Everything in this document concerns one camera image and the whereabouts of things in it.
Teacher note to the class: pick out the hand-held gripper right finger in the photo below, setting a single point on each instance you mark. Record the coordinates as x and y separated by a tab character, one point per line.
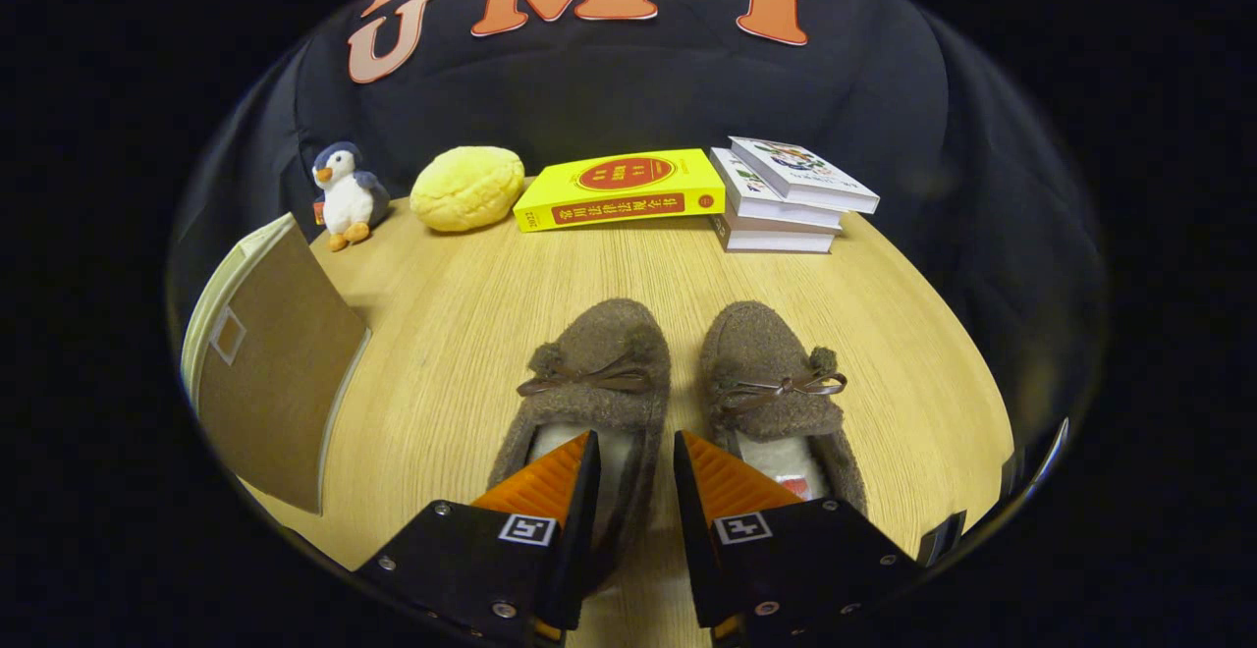
692	550

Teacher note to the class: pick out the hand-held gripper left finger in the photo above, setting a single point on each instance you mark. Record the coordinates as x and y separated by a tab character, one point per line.
574	550

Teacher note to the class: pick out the brown fuzzy shoe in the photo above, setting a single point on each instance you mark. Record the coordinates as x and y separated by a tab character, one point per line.
599	344
756	344

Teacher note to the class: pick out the brown fabric storage box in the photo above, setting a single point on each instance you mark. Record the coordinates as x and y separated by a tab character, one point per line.
275	363

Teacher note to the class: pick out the yellow book with red label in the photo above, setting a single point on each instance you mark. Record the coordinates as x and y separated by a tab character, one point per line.
619	177

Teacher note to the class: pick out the yellow round plush bun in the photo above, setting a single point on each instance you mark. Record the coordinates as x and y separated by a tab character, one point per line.
466	187

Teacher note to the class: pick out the white book with illustrated cover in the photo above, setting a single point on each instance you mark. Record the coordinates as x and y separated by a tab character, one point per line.
795	172

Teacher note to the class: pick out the penguin plush toy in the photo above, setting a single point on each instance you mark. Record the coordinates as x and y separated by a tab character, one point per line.
346	201

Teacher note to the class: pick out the black backdrop cloth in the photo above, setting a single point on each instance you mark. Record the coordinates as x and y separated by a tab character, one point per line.
638	88

